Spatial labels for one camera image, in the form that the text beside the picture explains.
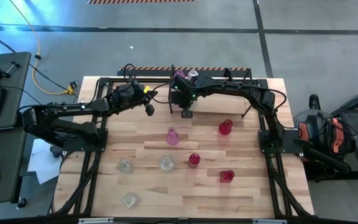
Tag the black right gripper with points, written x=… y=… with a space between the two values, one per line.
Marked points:
x=185 y=90

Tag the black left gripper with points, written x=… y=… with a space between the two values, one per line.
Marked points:
x=126 y=95

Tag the pink ribbed bottle vase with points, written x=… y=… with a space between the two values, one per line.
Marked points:
x=180 y=74

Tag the clear tall diamond-cut vase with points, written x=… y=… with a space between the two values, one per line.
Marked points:
x=193 y=74

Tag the pink twisted cone vase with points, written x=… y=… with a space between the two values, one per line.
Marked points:
x=172 y=137

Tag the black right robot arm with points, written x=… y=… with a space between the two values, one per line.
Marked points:
x=238 y=87

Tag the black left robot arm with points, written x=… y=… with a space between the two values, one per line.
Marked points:
x=73 y=109

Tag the black-framed wooden shelf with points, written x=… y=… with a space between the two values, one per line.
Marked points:
x=222 y=107

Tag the red small bulb vase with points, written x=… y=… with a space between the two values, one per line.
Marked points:
x=225 y=127

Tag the red tall ribbed vase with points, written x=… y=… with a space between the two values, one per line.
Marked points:
x=194 y=160

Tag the clear wide diamond-cut vase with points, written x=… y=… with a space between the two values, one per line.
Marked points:
x=166 y=163

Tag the clear small round vase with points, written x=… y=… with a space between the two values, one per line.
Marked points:
x=125 y=166

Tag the red squat glass vase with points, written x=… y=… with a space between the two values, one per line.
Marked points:
x=227 y=176

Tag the clear square glass vase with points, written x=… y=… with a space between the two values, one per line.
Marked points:
x=130 y=200

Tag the white paper sheet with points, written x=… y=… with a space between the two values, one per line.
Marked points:
x=42 y=165

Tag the black orange shop vacuum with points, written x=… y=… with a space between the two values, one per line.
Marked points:
x=322 y=130

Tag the dark grey desk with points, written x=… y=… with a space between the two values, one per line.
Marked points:
x=8 y=149

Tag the black desk caster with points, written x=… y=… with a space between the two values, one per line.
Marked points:
x=21 y=203

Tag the black metal table frame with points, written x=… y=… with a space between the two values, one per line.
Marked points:
x=158 y=80

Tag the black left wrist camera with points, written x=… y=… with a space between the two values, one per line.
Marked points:
x=149 y=109

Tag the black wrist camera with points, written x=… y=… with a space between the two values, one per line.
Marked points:
x=149 y=109
x=186 y=112

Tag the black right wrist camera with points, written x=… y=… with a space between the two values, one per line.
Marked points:
x=186 y=112

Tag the silver metal bracket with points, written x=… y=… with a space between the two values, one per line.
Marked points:
x=269 y=221
x=95 y=220

